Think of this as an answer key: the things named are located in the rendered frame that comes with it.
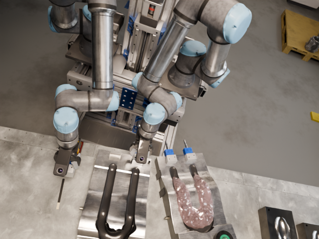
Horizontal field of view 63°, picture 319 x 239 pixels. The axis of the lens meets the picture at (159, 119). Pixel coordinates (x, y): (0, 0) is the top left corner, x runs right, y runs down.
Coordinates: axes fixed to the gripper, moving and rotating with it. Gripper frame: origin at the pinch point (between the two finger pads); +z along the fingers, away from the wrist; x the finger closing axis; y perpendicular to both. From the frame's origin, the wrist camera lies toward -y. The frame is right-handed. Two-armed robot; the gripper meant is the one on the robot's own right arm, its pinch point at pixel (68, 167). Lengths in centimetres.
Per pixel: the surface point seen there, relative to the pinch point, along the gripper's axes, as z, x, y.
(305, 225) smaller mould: 10, -119, -4
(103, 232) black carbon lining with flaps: 7.3, -20.0, -21.5
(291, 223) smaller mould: 8, -109, -5
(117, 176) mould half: 6.4, -21.4, 2.5
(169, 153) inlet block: 8, -45, 20
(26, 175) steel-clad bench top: 15.0, 19.0, -0.8
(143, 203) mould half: 6.1, -34.6, -7.7
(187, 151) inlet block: 8, -55, 24
